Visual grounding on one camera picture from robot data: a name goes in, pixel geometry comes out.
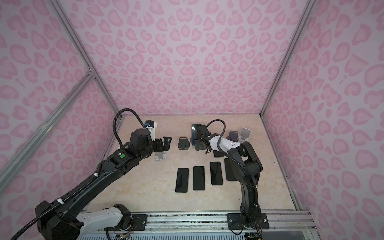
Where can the grey round phone stand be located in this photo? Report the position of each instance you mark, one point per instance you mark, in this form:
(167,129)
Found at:
(233,136)

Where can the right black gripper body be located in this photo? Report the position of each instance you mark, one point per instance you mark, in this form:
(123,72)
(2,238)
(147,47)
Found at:
(199,144)

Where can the silver stand near left arm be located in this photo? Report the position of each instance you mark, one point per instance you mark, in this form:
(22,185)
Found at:
(160,156)

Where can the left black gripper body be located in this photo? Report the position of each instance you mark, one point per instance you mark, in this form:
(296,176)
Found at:
(158,146)

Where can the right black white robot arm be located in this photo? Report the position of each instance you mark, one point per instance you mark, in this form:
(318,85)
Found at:
(247,168)

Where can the black round phone stand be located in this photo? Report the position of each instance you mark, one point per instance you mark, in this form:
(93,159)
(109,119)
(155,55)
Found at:
(183,143)

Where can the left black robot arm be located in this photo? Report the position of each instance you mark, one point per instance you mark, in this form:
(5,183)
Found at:
(62,219)

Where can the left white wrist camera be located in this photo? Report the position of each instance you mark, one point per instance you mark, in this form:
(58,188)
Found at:
(151,126)

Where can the black phone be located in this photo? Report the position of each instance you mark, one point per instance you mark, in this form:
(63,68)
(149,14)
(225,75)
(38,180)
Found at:
(182,180)
(194,133)
(218,154)
(230,177)
(216,173)

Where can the white folding phone stand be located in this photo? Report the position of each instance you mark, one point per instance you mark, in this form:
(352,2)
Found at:
(244,135)

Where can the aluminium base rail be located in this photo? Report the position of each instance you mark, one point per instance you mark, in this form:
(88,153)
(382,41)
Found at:
(215,225)

